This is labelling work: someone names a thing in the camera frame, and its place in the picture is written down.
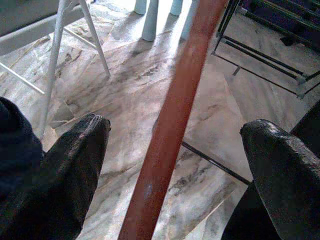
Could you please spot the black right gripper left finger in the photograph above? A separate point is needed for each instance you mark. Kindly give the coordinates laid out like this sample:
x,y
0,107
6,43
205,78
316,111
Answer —
x,y
65,180

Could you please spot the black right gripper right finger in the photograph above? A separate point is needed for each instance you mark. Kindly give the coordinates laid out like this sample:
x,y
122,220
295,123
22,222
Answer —
x,y
287,180

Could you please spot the dark navy garment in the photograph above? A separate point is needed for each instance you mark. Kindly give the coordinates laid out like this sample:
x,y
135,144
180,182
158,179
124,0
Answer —
x,y
17,140

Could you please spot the pink plastic clothes hanger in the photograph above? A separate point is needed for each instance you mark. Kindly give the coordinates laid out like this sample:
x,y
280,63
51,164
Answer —
x,y
175,112

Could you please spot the white plastic folding table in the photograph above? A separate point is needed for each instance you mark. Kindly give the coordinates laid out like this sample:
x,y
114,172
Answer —
x,y
56,37

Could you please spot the black metal shelf rack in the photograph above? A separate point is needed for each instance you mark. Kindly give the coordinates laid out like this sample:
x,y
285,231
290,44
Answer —
x,y
275,22

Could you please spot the pale blue plastic stool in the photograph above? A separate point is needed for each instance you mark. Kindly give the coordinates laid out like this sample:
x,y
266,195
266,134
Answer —
x,y
150,17

